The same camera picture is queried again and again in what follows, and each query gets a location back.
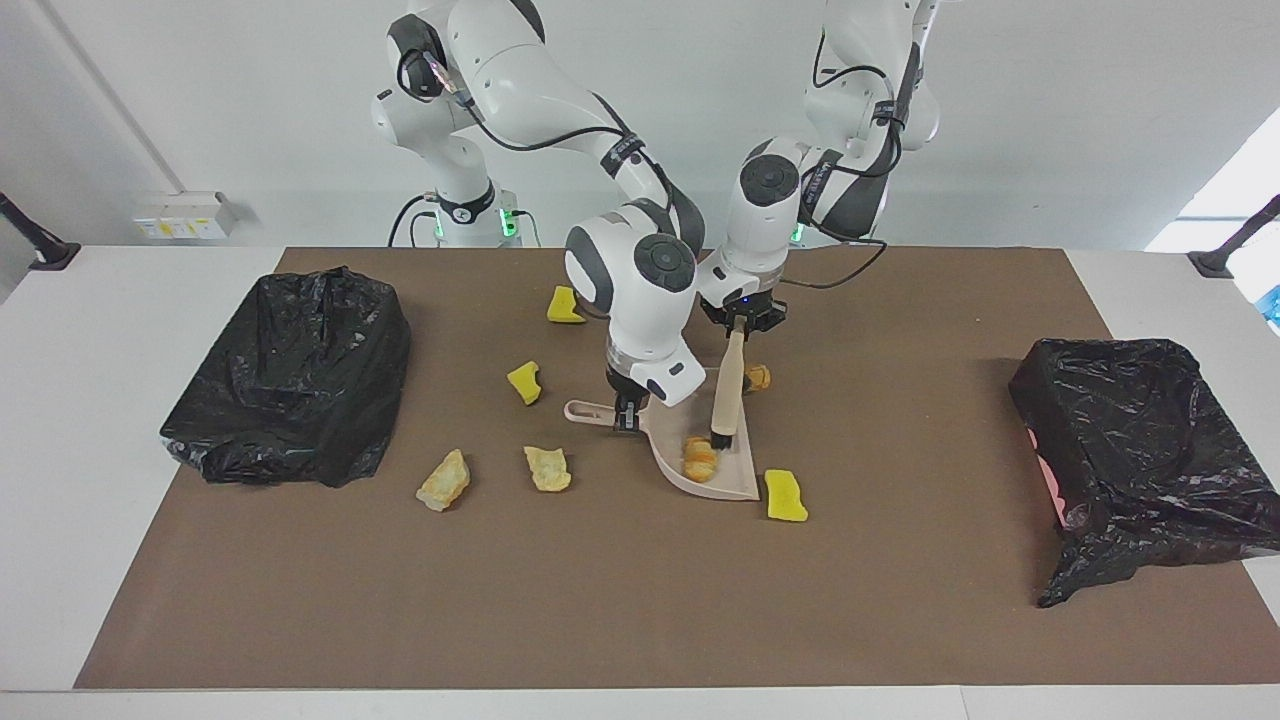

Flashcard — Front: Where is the beige rough foam chunk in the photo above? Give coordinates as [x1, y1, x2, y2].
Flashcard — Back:
[416, 448, 472, 513]
[523, 445, 573, 494]

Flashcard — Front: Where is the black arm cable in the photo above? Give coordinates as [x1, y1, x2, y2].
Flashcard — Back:
[778, 30, 926, 293]
[398, 45, 706, 256]

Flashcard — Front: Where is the black base cable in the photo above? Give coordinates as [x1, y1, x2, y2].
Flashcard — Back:
[388, 195, 433, 248]

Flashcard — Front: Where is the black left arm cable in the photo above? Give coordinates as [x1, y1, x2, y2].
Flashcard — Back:
[778, 30, 926, 293]

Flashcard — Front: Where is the white wall outlet box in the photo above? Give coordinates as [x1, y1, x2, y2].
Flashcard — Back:
[135, 193, 238, 241]

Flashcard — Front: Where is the yellow sponge block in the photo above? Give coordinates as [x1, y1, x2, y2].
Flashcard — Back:
[764, 469, 809, 523]

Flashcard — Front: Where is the white wall cable duct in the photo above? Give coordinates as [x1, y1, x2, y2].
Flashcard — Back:
[38, 0, 191, 196]

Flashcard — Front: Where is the black bag lined bin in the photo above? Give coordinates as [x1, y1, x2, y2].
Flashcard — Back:
[160, 265, 413, 489]

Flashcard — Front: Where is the brown table mat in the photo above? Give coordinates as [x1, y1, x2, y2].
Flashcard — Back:
[73, 247, 1280, 691]

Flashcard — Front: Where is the pink bin with black bag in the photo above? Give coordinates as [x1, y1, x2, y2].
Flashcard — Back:
[1008, 337, 1280, 609]

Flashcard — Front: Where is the beige plastic dustpan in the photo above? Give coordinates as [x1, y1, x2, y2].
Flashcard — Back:
[563, 365, 761, 501]

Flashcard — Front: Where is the beige hand brush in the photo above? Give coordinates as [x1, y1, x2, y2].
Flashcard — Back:
[708, 318, 748, 451]

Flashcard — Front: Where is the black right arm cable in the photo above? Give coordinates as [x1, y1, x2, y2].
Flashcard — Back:
[398, 45, 706, 256]

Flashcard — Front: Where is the black stand foot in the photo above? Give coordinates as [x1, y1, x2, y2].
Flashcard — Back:
[1188, 195, 1280, 279]
[0, 190, 81, 271]

